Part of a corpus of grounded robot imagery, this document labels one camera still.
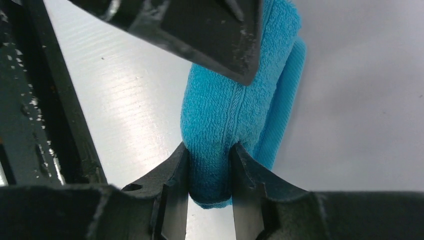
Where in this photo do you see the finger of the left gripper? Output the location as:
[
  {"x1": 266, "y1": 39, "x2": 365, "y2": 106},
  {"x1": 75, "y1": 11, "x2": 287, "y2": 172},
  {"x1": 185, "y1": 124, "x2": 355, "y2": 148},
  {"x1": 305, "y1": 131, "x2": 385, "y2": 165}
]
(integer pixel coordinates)
[{"x1": 74, "y1": 0, "x2": 264, "y2": 86}]

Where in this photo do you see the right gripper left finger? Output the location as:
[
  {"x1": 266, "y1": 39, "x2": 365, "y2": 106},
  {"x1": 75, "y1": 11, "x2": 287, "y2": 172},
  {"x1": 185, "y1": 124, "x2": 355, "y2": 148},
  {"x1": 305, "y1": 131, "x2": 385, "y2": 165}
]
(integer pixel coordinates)
[{"x1": 121, "y1": 143, "x2": 190, "y2": 240}]

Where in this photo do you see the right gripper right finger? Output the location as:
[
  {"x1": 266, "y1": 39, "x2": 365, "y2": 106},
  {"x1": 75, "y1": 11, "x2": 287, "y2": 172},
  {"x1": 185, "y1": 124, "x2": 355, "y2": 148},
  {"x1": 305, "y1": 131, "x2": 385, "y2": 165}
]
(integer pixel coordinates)
[{"x1": 230, "y1": 142, "x2": 309, "y2": 240}]

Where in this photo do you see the bright blue towel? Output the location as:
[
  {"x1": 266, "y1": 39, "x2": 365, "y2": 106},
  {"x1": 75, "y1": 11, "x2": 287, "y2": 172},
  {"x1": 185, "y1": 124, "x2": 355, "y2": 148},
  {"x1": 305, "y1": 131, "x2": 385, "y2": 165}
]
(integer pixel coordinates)
[{"x1": 180, "y1": 0, "x2": 307, "y2": 209}]

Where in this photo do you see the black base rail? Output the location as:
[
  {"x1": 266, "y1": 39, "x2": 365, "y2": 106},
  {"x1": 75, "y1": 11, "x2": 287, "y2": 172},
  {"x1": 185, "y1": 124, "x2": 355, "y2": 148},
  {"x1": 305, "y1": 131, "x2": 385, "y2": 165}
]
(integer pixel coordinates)
[{"x1": 0, "y1": 0, "x2": 107, "y2": 189}]

